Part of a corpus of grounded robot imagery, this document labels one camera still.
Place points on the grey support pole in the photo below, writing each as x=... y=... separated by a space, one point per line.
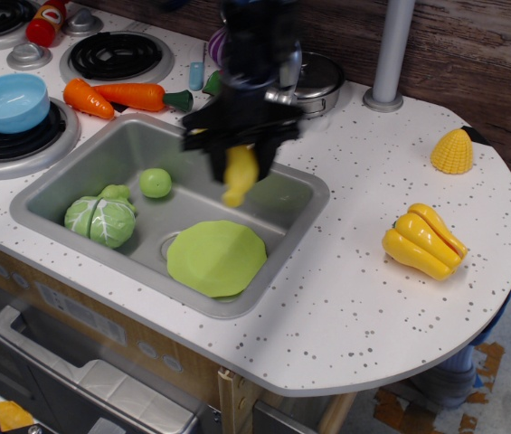
x=384 y=96

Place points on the blue toy utensil handle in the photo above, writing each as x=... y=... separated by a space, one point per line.
x=196 y=75

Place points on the yellow toy banana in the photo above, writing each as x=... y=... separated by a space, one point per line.
x=242 y=170

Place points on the green toy apple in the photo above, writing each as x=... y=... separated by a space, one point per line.
x=155 y=183

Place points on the silver toy pot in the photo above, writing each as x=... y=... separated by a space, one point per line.
x=317 y=89

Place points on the silver rear stove knob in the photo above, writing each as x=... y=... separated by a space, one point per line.
x=82 y=24

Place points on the grey metal sink basin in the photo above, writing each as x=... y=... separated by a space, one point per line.
x=280 y=208

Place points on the yellow toy bell pepper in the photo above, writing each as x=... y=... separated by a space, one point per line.
x=420 y=239

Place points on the green toy cabbage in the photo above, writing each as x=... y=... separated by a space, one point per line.
x=108 y=218

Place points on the orange toy carrot piece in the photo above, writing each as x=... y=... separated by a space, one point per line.
x=83 y=97

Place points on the yellow toy corn piece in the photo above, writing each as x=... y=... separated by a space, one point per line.
x=453 y=154

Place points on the red toy ketchup bottle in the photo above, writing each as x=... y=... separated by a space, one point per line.
x=47 y=22

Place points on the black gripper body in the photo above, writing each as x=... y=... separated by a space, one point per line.
x=240 y=114

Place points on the green toy plate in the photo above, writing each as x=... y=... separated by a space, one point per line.
x=216 y=258

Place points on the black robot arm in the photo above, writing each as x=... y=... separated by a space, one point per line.
x=267 y=28

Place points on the light blue toy bowl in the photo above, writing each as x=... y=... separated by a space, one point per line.
x=24 y=102

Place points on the red green toy pepper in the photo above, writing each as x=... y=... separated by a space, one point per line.
x=212 y=85

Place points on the orange carrot with green top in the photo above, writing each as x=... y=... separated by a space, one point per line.
x=146 y=96

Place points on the silver stove knob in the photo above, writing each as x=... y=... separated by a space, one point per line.
x=82 y=24
x=28 y=56

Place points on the silver toy faucet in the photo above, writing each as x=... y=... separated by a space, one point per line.
x=238 y=61

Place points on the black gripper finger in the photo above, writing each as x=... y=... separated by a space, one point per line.
x=265 y=150
x=218 y=163

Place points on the yellow object at bottom left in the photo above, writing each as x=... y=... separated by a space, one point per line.
x=13 y=416

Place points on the black front stove burner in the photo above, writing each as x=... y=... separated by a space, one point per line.
x=40 y=147

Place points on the purple striped toy onion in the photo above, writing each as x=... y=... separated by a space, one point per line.
x=216 y=44

